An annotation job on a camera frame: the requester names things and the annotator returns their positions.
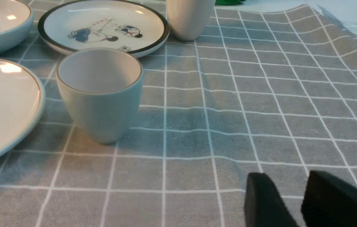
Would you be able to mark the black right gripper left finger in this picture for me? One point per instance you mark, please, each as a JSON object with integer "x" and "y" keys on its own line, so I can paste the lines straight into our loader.
{"x": 264, "y": 206}

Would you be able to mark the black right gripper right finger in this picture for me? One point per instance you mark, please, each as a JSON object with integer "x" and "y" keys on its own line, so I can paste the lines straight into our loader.
{"x": 329, "y": 201}

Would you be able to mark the light blue shallow bowl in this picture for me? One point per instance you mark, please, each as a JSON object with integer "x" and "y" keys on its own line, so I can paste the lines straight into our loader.
{"x": 16, "y": 20}

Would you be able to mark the grey checked tablecloth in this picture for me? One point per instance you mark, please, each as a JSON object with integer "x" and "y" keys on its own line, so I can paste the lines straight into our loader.
{"x": 255, "y": 92}

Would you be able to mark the white cup with black rim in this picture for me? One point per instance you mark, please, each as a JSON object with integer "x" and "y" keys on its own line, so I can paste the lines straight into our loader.
{"x": 188, "y": 18}

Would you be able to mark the green backdrop cloth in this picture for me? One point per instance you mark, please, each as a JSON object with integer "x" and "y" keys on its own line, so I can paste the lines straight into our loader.
{"x": 228, "y": 2}

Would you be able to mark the white plate with cartoon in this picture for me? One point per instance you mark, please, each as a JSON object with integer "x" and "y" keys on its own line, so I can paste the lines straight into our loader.
{"x": 122, "y": 25}

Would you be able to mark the large light blue plate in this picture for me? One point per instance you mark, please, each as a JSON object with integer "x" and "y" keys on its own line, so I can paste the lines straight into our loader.
{"x": 22, "y": 101}

